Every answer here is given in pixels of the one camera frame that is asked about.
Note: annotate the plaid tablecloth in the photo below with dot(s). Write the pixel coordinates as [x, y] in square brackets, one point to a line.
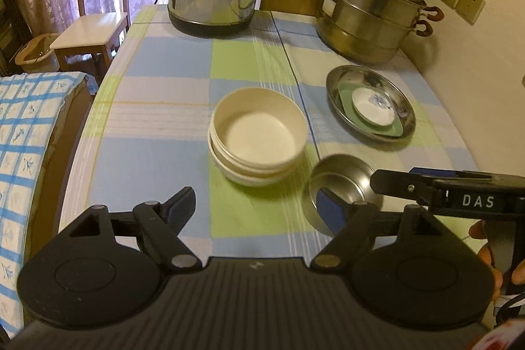
[164, 120]

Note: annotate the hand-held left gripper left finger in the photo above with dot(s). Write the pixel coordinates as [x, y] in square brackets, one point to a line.
[180, 206]

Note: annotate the white wooden chair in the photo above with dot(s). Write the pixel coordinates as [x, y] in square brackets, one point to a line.
[96, 26]

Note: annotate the large stainless steel plate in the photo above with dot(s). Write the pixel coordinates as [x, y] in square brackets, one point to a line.
[348, 81]

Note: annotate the beige floor basket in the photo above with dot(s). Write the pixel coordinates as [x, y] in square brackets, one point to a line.
[35, 54]

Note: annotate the cream ribbed bowl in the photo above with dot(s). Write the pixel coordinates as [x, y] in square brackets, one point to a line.
[254, 132]

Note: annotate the stainless steel bowl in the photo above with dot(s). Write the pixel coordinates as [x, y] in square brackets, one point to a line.
[348, 173]

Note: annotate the blue checked cloth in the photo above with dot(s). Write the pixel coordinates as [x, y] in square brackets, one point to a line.
[24, 153]

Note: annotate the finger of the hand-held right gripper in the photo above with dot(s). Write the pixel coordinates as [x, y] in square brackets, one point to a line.
[430, 171]
[402, 184]

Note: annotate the person's right hand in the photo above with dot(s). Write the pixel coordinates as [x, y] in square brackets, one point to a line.
[478, 232]

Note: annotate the small floral plate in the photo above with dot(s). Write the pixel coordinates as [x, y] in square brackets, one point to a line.
[375, 108]

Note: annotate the green square plate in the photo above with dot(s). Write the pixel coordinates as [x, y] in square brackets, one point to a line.
[348, 104]

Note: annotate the dark shelf rack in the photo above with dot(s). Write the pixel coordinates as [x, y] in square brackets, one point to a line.
[10, 26]

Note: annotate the white ceramic bowl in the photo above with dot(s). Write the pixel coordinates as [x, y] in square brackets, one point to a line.
[246, 175]

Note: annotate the red white patterned cloth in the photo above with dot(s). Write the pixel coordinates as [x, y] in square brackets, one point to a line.
[504, 333]

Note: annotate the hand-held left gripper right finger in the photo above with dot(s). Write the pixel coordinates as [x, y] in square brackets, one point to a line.
[328, 210]

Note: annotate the stainless steel steamer pot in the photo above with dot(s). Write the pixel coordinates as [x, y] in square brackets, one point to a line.
[369, 18]

